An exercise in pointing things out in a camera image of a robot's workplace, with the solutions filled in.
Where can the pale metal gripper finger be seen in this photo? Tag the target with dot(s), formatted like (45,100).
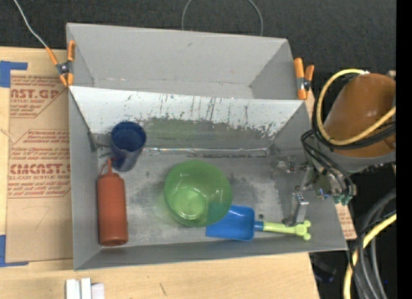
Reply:
(300,211)
(290,166)

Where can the clear green plastic bowl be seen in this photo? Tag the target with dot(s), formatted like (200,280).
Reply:
(196,191)

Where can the grey metal bin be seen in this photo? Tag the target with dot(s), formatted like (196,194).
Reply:
(180,63)

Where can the dark blue cup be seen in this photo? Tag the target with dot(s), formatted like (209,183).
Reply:
(127,140)

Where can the red-brown squeeze bottle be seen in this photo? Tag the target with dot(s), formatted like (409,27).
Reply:
(111,207)

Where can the brown cardboard board, red print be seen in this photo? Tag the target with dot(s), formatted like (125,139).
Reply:
(38,220)

